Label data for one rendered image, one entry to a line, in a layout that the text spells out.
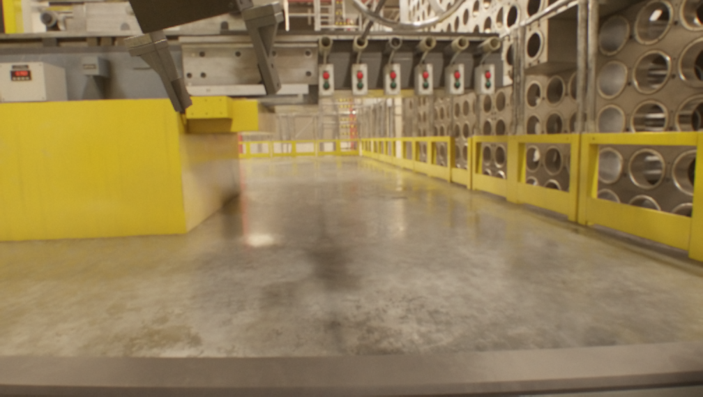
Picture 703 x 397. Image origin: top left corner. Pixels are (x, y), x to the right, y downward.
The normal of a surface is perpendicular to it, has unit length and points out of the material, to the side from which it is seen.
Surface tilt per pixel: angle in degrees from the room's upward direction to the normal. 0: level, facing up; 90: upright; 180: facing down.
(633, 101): 90
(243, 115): 90
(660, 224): 90
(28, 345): 0
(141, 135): 90
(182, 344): 0
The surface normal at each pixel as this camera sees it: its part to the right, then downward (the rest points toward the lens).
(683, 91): -0.99, 0.04
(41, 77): 0.11, 0.11
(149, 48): -0.10, 0.50
